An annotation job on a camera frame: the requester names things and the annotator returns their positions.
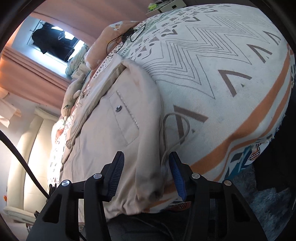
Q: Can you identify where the dark hanging garment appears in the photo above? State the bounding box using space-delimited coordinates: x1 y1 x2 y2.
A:
32 22 74 62

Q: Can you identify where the cream padded headboard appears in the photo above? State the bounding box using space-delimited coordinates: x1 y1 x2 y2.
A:
4 108 59 225

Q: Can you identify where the black charger with cable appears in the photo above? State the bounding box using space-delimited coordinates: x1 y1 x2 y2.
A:
106 24 146 57

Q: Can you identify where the cream bedside table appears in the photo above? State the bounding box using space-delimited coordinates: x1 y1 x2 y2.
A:
146 0 186 17

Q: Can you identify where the crumpled light duvet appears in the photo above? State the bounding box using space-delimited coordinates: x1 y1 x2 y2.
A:
65 44 90 79

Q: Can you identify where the green item on nightstand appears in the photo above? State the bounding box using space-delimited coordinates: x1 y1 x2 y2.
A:
148 3 158 11

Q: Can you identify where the pink curtain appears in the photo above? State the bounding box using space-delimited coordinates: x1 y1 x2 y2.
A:
1 47 70 109
30 0 152 45

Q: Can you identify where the right pink curtain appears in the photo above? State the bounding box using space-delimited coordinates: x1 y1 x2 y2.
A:
30 0 152 45

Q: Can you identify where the left pink curtain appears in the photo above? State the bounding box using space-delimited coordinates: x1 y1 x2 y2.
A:
1 47 70 109

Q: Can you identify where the beige plush toy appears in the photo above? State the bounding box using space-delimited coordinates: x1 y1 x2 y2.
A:
61 73 86 118

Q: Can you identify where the patterned white bedspread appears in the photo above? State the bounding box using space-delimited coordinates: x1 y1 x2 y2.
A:
48 4 295 185

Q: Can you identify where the orange cartoon pillow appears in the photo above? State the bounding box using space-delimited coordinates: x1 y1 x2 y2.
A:
84 21 139 70

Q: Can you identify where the white hanging shirt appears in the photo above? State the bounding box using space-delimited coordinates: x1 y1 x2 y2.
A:
0 88 22 128

